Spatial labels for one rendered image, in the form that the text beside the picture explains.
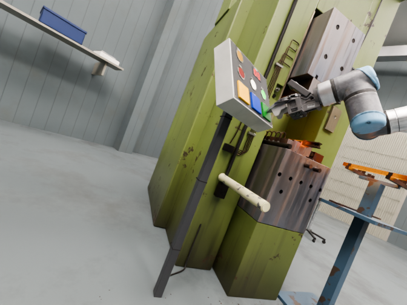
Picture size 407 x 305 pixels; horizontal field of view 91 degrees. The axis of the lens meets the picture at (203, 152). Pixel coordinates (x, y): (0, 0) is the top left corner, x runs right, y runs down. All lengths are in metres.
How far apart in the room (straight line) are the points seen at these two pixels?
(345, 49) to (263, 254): 1.33
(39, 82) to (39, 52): 0.45
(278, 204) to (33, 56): 4.00
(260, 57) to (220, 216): 1.01
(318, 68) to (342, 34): 0.25
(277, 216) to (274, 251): 0.23
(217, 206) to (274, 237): 0.38
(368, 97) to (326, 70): 0.66
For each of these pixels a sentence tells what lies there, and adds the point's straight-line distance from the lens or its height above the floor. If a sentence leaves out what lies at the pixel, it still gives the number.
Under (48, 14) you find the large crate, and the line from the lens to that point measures 3.71.
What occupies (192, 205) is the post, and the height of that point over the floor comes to 0.48.
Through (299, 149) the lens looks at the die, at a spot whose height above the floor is 0.95.
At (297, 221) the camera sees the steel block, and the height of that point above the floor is 0.53.
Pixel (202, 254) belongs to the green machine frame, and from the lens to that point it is 1.44.
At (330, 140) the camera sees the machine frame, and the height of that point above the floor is 1.14.
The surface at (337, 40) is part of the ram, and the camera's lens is 1.55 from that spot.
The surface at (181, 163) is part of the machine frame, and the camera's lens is 1.60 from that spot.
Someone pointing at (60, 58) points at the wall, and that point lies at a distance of 4.32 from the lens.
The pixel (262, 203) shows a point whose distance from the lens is 0.87.
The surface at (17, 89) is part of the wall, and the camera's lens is 4.27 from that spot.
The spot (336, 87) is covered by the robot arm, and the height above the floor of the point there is 1.12.
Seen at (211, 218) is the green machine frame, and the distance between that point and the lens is 1.32.
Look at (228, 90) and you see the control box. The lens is 0.77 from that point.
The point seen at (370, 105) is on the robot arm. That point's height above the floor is 1.07.
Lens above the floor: 0.77
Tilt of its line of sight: 2 degrees down
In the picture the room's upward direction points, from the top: 21 degrees clockwise
